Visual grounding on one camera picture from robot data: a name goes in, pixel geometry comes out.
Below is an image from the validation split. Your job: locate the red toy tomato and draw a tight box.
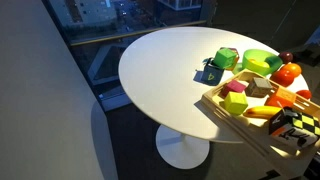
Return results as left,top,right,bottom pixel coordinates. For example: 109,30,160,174
269,68,296,88

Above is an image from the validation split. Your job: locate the yellow window railing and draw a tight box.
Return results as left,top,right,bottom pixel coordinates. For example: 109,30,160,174
69,19,208,47

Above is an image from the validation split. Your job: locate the grey plush cube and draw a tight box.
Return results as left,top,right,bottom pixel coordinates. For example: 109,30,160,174
245,77,274,99

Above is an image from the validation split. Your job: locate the yellow item in bowl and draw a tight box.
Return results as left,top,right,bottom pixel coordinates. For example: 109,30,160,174
248,58,268,68

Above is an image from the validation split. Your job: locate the dark red toy plum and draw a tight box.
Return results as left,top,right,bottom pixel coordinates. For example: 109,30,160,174
278,51,294,64

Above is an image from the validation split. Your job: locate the pink plush cube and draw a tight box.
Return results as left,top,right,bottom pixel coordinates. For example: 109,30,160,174
220,79,248,98

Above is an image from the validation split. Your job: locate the yellow toy banana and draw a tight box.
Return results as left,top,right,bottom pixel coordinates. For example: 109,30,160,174
243,105,283,120

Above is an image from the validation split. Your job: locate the lime green plush cube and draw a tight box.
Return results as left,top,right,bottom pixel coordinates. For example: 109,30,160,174
223,91,249,116

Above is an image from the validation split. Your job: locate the white table pedestal base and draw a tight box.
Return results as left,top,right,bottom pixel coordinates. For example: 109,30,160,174
155,123,211,170

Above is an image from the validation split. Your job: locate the orange toy fruit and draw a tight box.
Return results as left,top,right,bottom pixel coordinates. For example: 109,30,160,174
281,62,303,78

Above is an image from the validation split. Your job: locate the small red toy fruit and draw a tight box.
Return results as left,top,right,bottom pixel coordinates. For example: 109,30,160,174
295,89,313,101

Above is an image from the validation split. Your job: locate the wooden slatted crate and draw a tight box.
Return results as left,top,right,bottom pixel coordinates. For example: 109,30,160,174
200,69,320,172

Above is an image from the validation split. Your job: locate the orange multicolour plush cube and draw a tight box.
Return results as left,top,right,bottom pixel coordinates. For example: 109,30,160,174
227,47,241,72

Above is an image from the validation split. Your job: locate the blue plush cube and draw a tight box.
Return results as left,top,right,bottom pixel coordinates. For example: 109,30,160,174
200,58,225,86

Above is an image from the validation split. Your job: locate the green plastic bowl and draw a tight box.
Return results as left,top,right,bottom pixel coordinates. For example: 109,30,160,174
241,48,284,77

